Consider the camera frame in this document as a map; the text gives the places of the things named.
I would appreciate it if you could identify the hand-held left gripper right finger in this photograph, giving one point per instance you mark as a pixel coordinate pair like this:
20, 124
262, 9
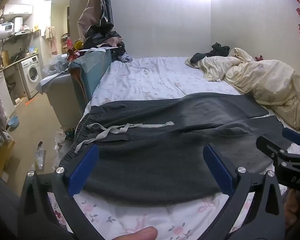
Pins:
218, 170

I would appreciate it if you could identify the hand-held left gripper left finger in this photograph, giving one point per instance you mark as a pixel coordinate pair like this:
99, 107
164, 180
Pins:
85, 170

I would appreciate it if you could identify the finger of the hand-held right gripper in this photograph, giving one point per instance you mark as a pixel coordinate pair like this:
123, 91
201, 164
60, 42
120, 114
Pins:
293, 135
267, 145

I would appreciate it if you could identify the hanging pink curtain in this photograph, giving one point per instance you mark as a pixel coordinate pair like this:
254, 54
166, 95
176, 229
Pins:
88, 10

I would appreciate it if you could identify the clear plastic bags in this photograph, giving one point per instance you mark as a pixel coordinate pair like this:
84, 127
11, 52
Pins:
56, 63

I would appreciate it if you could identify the hanging towel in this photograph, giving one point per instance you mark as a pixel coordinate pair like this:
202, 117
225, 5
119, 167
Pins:
51, 38

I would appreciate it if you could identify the white wall cabinet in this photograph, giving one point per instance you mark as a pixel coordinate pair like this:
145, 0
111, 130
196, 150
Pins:
17, 9

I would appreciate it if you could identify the pile of dark clothes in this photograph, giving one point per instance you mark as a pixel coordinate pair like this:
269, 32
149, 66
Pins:
107, 42

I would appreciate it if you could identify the cream floral duvet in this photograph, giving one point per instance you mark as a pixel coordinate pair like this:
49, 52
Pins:
265, 80

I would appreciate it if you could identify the white floral bed sheet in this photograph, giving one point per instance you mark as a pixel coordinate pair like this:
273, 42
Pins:
145, 80

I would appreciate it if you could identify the blue bowl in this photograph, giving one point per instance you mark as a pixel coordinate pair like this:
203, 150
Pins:
13, 123

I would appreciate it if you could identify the dark grey pants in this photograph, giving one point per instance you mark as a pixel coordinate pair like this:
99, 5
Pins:
152, 165

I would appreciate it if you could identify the white water heater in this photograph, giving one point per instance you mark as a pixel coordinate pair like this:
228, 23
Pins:
2, 30

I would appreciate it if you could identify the white washing machine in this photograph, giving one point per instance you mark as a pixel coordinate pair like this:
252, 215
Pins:
32, 72

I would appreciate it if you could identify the grey storage box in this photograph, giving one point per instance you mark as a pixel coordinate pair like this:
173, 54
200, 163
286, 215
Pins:
62, 97

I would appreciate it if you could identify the hanging black garment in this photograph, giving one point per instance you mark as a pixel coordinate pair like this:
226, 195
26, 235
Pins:
106, 5

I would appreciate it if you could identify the person's right hand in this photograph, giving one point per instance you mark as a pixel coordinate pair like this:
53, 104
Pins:
293, 212

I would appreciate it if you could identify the torn packaging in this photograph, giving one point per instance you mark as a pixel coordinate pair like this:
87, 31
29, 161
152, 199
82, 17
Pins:
40, 155

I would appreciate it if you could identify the yellow stool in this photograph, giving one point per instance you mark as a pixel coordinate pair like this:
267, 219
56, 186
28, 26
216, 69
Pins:
1, 157

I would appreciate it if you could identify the teal headboard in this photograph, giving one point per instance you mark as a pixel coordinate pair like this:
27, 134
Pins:
95, 67

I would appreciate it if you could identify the person's left hand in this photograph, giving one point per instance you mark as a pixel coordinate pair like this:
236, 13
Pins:
137, 233

